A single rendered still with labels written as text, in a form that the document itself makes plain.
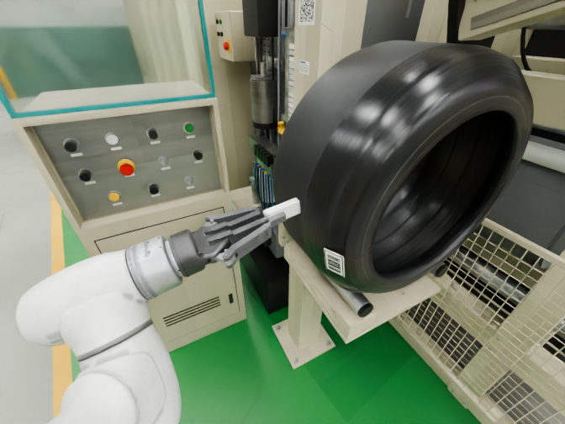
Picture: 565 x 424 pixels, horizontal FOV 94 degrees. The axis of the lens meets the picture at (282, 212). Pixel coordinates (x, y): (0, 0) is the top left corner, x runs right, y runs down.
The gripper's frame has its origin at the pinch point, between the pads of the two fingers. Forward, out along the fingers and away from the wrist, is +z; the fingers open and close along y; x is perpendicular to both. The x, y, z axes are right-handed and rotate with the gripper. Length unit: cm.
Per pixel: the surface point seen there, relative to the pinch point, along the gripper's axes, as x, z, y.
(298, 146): -8.9, 7.4, 5.4
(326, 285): 34.0, 10.5, 2.0
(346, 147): -12.0, 10.0, -5.8
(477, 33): -18, 66, 14
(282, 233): 28.8, 7.8, 23.4
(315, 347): 121, 16, 23
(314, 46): -20.7, 26.3, 28.1
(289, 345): 119, 3, 31
